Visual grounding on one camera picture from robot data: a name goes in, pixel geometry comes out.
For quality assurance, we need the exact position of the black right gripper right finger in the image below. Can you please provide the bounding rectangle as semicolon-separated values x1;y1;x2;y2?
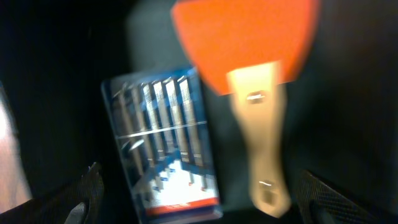
295;170;397;224

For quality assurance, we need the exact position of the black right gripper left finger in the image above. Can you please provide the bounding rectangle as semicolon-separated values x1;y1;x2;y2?
1;162;104;224

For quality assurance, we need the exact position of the dark green storage box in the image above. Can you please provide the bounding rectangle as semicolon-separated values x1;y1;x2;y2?
1;0;397;223

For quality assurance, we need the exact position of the blue precision screwdriver set case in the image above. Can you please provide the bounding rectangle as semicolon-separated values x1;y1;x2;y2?
101;66;223;223

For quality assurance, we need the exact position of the orange scraper with wooden handle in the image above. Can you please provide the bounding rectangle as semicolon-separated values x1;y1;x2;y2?
171;0;320;218

